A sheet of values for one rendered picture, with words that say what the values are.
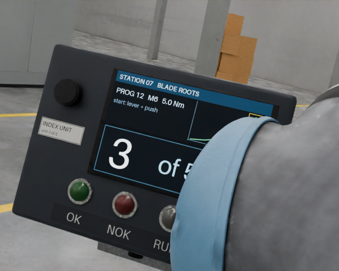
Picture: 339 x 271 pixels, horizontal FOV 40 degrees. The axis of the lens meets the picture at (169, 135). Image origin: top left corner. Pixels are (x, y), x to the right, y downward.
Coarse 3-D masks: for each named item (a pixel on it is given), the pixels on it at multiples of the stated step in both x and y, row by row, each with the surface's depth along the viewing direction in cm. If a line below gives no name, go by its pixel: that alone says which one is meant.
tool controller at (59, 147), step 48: (48, 96) 50; (96, 96) 48; (144, 96) 47; (192, 96) 46; (240, 96) 45; (288, 96) 44; (48, 144) 49; (96, 144) 48; (192, 144) 46; (48, 192) 49; (96, 192) 48; (144, 192) 47; (96, 240) 48; (144, 240) 46
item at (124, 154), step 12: (108, 132) 48; (120, 132) 47; (132, 132) 47; (108, 144) 48; (120, 144) 47; (132, 144) 47; (144, 144) 47; (96, 156) 48; (108, 156) 48; (120, 156) 47; (132, 156) 47; (96, 168) 48; (108, 168) 47; (120, 168) 47; (132, 168) 47; (132, 180) 47
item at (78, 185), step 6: (78, 180) 48; (84, 180) 48; (72, 186) 48; (78, 186) 47; (84, 186) 47; (90, 186) 48; (72, 192) 47; (78, 192) 47; (84, 192) 47; (90, 192) 48; (72, 198) 48; (78, 198) 47; (84, 198) 47; (90, 198) 48
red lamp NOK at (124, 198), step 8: (120, 192) 47; (128, 192) 47; (120, 200) 46; (128, 200) 46; (136, 200) 46; (120, 208) 46; (128, 208) 46; (136, 208) 46; (120, 216) 47; (128, 216) 46
